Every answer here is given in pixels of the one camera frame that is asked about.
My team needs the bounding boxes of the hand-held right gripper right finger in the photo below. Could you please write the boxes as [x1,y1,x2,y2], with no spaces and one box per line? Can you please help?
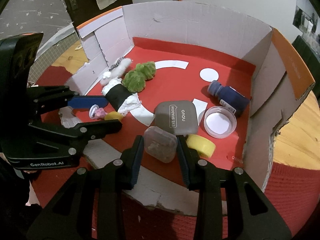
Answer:
[176,135,293,240]

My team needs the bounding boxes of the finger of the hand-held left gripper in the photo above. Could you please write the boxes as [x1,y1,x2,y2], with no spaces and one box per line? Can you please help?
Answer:
[27,119,123,155]
[27,85,109,114]

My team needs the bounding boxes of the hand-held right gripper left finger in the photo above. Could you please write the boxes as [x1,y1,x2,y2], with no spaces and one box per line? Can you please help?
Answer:
[26,135,145,240]

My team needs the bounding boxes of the small pink toy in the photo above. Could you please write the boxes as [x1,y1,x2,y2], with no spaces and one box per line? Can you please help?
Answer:
[90,104,107,119]

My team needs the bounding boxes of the small yellow duck toy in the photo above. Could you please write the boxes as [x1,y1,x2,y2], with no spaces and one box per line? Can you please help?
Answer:
[104,112,124,121]

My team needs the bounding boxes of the yellow plastic cap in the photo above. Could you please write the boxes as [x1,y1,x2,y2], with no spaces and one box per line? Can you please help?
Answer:
[186,134,216,158]

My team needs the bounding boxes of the clear small plastic box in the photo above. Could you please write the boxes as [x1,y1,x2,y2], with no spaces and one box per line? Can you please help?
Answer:
[144,126,178,164]

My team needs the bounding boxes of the black and white plush roll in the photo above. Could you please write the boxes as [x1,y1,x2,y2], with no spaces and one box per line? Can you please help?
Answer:
[101,77,142,117]

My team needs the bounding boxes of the grey eyeshadow case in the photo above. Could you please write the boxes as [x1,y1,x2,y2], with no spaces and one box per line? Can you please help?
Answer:
[153,100,200,136]

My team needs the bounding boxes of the white plush toy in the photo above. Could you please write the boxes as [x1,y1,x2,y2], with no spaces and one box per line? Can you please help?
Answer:
[100,58,132,85]

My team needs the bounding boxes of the green plush ball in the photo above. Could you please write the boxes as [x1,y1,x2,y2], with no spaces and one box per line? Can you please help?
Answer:
[122,70,147,92]
[135,61,157,80]

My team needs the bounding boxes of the clear round plastic tub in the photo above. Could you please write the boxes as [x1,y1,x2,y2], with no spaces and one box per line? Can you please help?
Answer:
[204,106,237,138]

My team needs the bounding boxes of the dark blue bottle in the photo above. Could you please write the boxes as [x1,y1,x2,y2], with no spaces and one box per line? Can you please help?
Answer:
[207,80,250,117]

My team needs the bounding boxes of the orange cardboard box red inside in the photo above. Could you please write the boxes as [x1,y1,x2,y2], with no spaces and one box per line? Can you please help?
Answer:
[59,1,315,217]

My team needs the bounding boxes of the person's left forearm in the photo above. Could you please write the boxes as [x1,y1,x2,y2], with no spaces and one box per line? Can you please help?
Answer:
[0,155,44,240]

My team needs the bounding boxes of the red woven mat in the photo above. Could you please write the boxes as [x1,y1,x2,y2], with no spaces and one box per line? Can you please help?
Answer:
[32,65,320,240]

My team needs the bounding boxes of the table with dark cloth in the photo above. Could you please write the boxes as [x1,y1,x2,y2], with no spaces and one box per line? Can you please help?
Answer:
[292,35,320,63]

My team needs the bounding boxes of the wall mirror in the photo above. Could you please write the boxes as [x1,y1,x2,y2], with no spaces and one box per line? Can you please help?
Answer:
[292,5,320,34]

